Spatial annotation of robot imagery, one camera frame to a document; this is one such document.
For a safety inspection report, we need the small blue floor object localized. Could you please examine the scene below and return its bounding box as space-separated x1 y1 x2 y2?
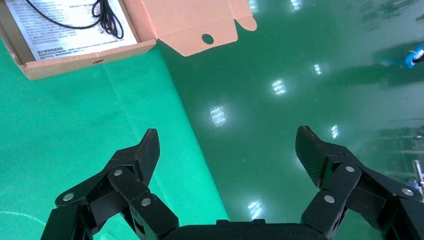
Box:
400 44 424 69

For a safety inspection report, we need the white printed instruction sheet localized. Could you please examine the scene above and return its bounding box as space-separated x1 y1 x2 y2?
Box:
4 0 139 62

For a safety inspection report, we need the open brown cardboard box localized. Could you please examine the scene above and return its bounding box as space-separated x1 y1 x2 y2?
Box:
0 0 259 82

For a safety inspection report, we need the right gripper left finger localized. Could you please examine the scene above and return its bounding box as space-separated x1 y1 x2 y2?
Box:
39 128 180 240

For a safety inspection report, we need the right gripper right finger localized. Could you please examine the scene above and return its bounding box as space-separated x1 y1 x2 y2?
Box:
294 125 424 240

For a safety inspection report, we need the green table mat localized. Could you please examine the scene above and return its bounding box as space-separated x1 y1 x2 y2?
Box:
0 37 230 240

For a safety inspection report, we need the black data cable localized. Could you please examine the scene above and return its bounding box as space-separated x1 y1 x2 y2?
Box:
24 0 125 40

